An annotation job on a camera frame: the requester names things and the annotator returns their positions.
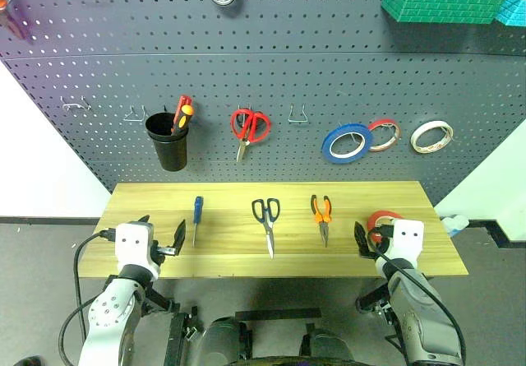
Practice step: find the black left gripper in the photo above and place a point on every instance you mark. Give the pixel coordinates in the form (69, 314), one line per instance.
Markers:
(161, 251)

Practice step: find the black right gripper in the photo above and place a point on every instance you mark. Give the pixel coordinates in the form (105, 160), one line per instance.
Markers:
(382, 248)

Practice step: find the wide red tape roll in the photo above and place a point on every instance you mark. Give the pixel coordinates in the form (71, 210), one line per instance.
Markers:
(380, 214)

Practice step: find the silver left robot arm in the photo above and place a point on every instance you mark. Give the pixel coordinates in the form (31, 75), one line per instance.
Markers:
(111, 312)

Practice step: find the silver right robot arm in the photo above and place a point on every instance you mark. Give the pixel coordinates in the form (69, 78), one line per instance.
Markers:
(415, 321)

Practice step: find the grey metal pegboard wall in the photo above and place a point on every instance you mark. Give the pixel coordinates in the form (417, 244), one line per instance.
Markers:
(287, 74)

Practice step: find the black plastic cup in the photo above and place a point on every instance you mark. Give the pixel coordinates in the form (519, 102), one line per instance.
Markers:
(170, 152)

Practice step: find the clear plastic water bottle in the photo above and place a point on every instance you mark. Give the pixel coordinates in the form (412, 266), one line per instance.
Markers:
(454, 223)

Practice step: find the blue tape roll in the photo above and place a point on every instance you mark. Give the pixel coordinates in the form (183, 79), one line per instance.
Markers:
(328, 146)

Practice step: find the thin red tape roll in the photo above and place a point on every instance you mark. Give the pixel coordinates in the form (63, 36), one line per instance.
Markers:
(396, 133)

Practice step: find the grey rounded robot body shape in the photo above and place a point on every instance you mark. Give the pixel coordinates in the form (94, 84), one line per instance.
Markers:
(218, 341)
(328, 345)

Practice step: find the black flat bar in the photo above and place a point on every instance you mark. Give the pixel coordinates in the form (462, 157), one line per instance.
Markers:
(277, 314)

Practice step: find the metal pegboard hook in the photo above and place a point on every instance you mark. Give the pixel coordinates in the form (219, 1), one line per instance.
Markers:
(135, 114)
(296, 117)
(76, 105)

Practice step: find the white tape roll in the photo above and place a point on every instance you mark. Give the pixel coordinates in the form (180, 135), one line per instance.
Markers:
(446, 137)

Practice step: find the dark curved robot body rim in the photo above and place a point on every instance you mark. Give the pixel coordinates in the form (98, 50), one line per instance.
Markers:
(296, 361)

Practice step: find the black round floor object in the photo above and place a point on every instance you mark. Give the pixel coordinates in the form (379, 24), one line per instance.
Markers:
(29, 361)

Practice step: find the green brick pattern box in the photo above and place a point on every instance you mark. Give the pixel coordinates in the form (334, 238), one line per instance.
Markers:
(435, 10)

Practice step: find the cyan brick pattern box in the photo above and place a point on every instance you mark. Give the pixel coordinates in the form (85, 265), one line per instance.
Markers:
(511, 12)

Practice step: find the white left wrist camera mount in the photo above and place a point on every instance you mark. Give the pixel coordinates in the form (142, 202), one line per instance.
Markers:
(133, 242)

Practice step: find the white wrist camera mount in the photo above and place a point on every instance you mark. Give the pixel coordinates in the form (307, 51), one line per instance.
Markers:
(133, 242)
(409, 240)

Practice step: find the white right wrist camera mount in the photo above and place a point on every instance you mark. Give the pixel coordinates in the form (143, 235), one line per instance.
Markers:
(409, 240)

